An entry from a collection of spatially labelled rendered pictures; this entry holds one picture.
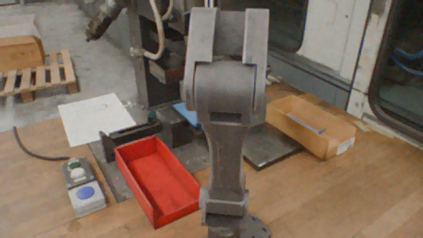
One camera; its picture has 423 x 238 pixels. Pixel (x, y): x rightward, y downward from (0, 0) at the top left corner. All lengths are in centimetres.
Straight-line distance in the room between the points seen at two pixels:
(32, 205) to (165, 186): 31
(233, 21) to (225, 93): 10
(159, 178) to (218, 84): 49
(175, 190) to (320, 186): 36
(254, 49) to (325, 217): 49
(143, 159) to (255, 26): 59
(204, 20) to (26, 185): 67
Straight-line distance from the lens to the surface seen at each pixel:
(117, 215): 74
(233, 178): 48
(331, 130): 100
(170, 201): 74
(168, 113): 90
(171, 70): 79
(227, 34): 40
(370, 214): 79
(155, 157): 87
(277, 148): 88
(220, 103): 35
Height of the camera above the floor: 143
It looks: 31 degrees down
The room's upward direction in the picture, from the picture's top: straight up
